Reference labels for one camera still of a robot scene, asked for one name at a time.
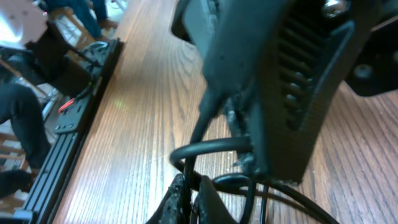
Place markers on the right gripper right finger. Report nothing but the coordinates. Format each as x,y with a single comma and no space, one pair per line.
211,209

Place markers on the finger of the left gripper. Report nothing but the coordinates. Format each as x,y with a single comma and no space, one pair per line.
233,38

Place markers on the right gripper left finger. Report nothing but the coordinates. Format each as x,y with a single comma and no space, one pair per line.
173,207

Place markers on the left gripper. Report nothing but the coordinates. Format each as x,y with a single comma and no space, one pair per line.
306,57

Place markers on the seated person in jeans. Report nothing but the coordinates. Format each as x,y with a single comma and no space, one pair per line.
92,14

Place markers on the wooden chair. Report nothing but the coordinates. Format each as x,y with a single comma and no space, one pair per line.
33,52

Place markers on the person in black trousers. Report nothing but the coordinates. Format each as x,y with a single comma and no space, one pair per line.
20,106

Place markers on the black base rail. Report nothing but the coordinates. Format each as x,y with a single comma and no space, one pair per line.
72,129

